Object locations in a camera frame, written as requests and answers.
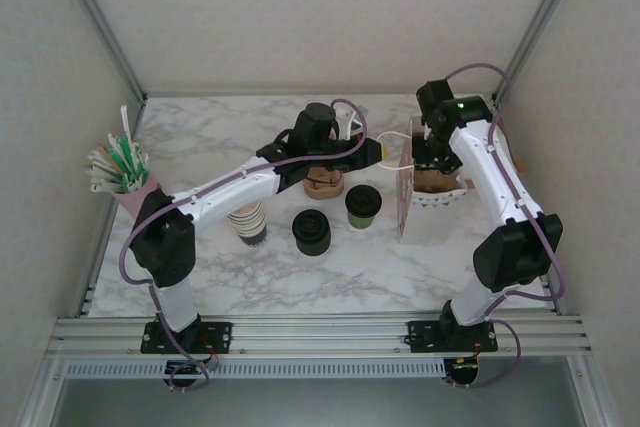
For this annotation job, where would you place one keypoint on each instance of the white patterned paper bag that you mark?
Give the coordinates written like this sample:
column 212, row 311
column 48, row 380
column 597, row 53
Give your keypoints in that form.
column 405, row 197

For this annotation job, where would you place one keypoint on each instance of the stack of black lids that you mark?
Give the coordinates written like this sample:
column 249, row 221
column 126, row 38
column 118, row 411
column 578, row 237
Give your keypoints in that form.
column 311, row 234

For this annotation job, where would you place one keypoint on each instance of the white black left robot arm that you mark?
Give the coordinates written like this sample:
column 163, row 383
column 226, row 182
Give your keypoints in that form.
column 225, row 192

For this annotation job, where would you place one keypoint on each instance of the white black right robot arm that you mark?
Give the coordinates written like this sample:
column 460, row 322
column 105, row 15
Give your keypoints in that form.
column 495, row 172

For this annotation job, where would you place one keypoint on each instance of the stack of paper cups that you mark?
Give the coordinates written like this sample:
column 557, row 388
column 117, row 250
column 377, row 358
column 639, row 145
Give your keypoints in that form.
column 248, row 229

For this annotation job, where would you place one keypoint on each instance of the long white wrapped straw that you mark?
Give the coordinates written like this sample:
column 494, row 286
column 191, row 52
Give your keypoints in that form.
column 125, row 122

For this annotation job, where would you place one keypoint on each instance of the pink cup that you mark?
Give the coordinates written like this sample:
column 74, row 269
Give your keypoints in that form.
column 130, row 202

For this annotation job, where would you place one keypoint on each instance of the brown wooden stirrer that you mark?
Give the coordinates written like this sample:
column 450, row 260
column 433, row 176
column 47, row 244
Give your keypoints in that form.
column 106, row 156

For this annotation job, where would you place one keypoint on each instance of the black controller board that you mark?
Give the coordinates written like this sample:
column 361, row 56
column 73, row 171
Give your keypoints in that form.
column 464, row 369
column 186, row 370

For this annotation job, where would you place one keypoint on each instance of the aluminium frame post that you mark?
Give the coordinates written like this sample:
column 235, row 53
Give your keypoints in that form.
column 540, row 22
column 100, row 22

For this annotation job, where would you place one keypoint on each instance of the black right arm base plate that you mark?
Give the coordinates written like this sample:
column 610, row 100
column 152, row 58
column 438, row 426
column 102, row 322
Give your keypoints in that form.
column 425, row 337

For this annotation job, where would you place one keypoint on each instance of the aluminium mounting rail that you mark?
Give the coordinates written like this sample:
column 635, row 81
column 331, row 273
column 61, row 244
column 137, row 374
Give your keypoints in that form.
column 320, row 334

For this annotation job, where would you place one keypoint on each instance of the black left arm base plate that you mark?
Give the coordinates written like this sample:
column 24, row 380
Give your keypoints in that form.
column 220, row 337

